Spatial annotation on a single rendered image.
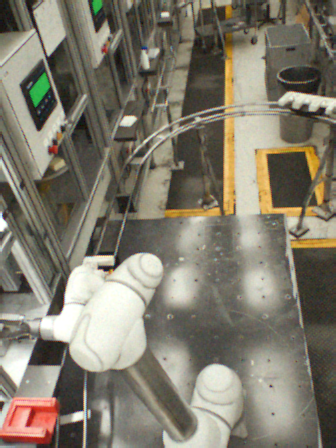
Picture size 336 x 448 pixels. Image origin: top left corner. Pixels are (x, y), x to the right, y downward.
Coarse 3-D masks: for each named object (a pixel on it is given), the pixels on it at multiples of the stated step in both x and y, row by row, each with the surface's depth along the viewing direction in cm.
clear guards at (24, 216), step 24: (0, 144) 149; (0, 168) 149; (0, 192) 148; (24, 192) 165; (0, 216) 147; (24, 216) 164; (0, 240) 147; (0, 264) 146; (48, 264) 182; (0, 384) 144; (0, 408) 143
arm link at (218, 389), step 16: (208, 368) 145; (224, 368) 144; (208, 384) 140; (224, 384) 139; (240, 384) 144; (192, 400) 144; (208, 400) 139; (224, 400) 138; (240, 400) 144; (224, 416) 138; (240, 416) 152
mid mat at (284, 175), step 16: (256, 160) 397; (272, 160) 391; (288, 160) 388; (304, 160) 384; (272, 176) 373; (288, 176) 370; (304, 176) 367; (320, 176) 365; (272, 192) 357; (288, 192) 354; (304, 192) 351; (320, 192) 348; (272, 208) 342; (288, 208) 339
